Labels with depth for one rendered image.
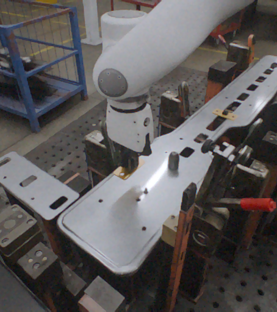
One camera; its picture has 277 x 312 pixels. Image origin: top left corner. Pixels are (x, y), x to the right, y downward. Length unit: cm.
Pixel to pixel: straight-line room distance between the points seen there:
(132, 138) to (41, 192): 28
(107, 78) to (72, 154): 91
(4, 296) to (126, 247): 23
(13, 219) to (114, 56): 38
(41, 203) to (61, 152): 66
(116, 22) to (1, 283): 48
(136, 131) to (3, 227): 32
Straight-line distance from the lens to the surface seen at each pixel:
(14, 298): 55
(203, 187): 54
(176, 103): 99
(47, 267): 51
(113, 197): 68
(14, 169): 82
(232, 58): 157
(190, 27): 43
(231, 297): 91
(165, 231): 56
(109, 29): 48
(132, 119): 55
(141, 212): 65
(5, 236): 59
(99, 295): 34
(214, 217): 59
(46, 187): 74
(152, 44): 40
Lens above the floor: 150
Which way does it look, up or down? 40 degrees down
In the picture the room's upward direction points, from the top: straight up
